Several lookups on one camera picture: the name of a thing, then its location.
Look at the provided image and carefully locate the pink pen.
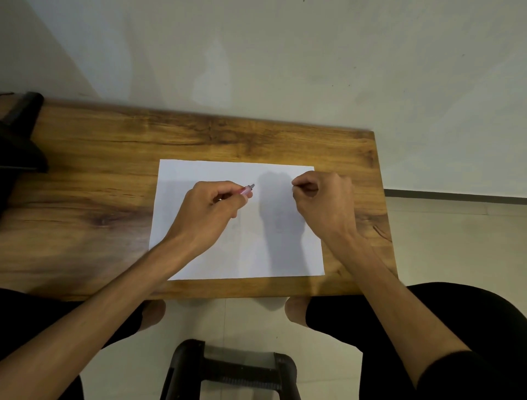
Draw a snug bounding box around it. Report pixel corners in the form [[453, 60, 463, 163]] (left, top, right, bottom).
[[212, 184, 256, 203]]

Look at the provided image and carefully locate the person's left forearm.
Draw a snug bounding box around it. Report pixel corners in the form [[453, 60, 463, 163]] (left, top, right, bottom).
[[0, 238, 194, 400]]

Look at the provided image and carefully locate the person's left hand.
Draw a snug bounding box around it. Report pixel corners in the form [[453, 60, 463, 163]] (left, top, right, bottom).
[[164, 180, 253, 261]]

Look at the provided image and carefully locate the person's right hand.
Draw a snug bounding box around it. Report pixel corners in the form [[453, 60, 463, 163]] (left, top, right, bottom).
[[291, 170, 360, 247]]

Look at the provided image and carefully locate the white paper sheet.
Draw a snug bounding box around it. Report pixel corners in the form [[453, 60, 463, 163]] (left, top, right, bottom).
[[148, 159, 325, 282]]

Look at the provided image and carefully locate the person's right forearm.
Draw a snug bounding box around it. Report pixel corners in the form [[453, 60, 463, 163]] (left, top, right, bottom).
[[325, 230, 474, 390]]

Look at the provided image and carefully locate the person's leg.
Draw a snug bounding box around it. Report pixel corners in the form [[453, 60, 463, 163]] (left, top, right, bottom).
[[0, 288, 166, 400], [284, 282, 527, 400]]

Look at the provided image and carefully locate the person's left leg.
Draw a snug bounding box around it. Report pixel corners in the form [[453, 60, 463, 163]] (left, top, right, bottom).
[[0, 288, 166, 400]]

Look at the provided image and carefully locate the black stool frame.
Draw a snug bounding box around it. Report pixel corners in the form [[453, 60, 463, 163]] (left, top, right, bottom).
[[160, 339, 298, 400]]

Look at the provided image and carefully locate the person's right leg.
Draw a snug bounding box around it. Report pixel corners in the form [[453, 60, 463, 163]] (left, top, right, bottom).
[[284, 282, 527, 400]]

